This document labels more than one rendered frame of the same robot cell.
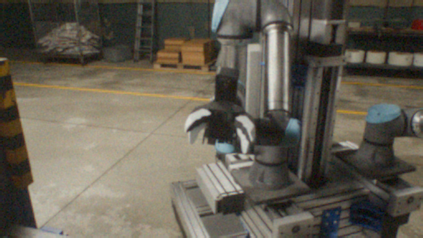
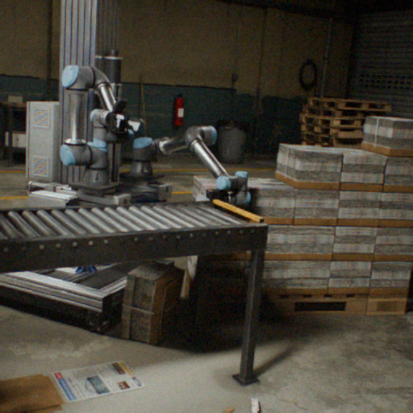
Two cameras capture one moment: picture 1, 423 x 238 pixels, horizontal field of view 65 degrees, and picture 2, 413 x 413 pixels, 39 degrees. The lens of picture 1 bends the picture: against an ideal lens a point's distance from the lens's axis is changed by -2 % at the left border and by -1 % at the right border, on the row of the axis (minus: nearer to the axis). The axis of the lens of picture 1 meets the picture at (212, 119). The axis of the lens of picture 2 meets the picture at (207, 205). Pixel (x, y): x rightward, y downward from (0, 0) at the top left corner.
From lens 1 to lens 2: 2.43 m
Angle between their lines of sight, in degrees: 46
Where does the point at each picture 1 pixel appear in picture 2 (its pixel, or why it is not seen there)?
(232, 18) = (81, 79)
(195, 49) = not seen: outside the picture
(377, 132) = (143, 153)
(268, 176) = (101, 177)
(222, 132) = (123, 125)
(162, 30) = not seen: outside the picture
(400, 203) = (163, 191)
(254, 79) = (56, 126)
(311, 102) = not seen: hidden behind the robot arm
